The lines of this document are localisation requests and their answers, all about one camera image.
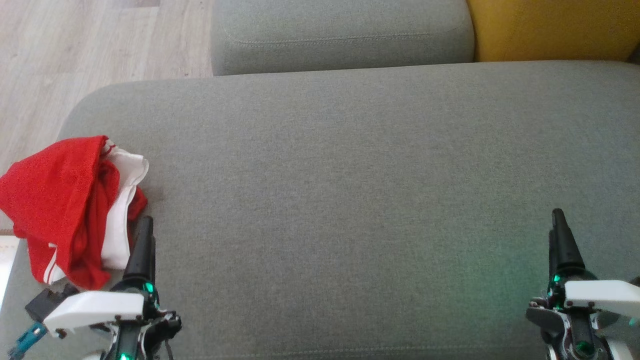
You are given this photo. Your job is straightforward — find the teal left camera cable connector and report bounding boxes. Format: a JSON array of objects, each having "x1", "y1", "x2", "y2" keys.
[{"x1": 7, "y1": 322, "x2": 49, "y2": 360}]

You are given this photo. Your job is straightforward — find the large grey sofa chaise cushion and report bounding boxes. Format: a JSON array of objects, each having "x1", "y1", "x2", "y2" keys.
[{"x1": 0, "y1": 60, "x2": 640, "y2": 360}]

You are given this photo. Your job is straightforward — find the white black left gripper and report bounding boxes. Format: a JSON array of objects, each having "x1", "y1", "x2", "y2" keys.
[{"x1": 44, "y1": 216, "x2": 182, "y2": 360}]

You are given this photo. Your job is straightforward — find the yellow sofa backrest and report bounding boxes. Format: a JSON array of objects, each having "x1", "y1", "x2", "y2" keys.
[{"x1": 466, "y1": 0, "x2": 640, "y2": 63}]

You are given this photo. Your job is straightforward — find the grey sofa seat cushion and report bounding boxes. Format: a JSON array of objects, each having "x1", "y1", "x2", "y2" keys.
[{"x1": 210, "y1": 0, "x2": 476, "y2": 77}]

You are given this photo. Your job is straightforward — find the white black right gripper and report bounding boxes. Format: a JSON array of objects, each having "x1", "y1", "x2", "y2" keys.
[{"x1": 525, "y1": 209, "x2": 640, "y2": 360}]

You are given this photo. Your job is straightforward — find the red jersey white striped trim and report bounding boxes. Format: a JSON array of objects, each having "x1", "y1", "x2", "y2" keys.
[{"x1": 0, "y1": 135, "x2": 122, "y2": 291}]

